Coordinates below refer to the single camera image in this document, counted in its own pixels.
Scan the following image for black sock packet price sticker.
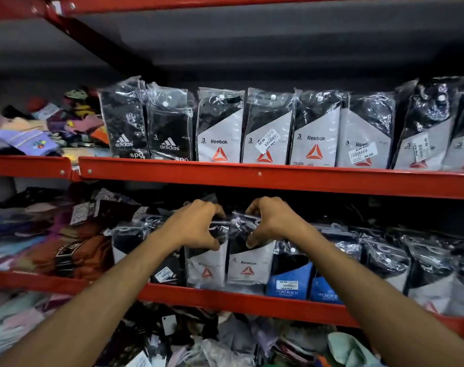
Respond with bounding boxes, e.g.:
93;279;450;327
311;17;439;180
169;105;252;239
151;252;187;285

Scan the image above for jumble of tagged loose socks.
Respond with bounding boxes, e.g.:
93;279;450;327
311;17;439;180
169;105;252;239
0;288;387;367

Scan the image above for blue label sock packet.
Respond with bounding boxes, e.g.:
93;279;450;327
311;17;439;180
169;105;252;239
310;239;363;305
266;241;314;301

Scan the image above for heap of mixed dark socks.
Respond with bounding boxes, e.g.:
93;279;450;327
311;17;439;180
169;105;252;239
0;185;141;272

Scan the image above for pile of colourful loose socks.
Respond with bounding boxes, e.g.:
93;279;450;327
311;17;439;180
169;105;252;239
0;86;112;165

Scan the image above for grey red-triangle sock pack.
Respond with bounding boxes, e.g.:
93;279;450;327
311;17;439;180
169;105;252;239
227;212;276;286
185;221;229;290

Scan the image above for row of grey-label sock packets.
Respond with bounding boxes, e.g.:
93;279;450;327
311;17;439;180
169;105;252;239
196;75;464;173

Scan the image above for person's right forearm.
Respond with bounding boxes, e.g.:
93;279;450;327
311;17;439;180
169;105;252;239
292;228;464;367

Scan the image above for black sock packet clear wrap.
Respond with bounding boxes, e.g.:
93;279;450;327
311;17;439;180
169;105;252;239
111;219;156;265

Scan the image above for mint green sock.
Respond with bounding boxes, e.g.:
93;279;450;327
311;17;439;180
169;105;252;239
327;332;387;367

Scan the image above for black sock packet white logo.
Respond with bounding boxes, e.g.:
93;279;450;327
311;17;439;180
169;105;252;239
98;76;151;160
146;83;197;162

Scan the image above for red metal shelf rack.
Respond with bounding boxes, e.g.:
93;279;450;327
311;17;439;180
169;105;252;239
0;0;464;340

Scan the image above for person's right hand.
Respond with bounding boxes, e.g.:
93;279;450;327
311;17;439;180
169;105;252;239
245;196;314;249

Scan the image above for purple sock with coloured print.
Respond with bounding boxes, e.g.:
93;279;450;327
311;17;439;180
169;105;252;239
0;129;59;156

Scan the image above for person's left forearm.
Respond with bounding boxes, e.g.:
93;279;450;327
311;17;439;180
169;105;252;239
0;226;184;367

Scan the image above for orange socks with black band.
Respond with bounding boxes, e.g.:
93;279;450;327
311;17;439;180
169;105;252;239
23;234;115;282

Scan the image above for person's left hand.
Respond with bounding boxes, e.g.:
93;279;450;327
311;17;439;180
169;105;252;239
160;199;226;252

